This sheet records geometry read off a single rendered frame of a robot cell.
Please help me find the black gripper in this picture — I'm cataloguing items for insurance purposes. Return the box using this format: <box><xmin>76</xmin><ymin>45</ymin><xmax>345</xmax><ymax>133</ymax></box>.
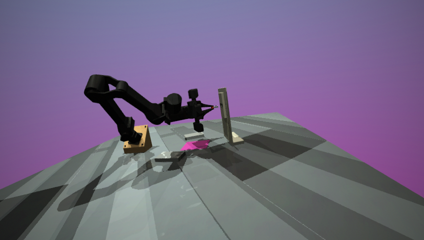
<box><xmin>181</xmin><ymin>88</ymin><xmax>214</xmax><ymax>133</ymax></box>

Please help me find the magenta square zone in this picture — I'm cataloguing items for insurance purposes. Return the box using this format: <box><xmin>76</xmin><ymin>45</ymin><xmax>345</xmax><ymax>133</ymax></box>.
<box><xmin>181</xmin><ymin>140</ymin><xmax>210</xmax><ymax>151</ymax></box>

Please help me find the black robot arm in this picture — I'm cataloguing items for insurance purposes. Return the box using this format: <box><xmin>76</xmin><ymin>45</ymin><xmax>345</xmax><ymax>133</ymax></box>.
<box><xmin>84</xmin><ymin>74</ymin><xmax>203</xmax><ymax>146</ymax></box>

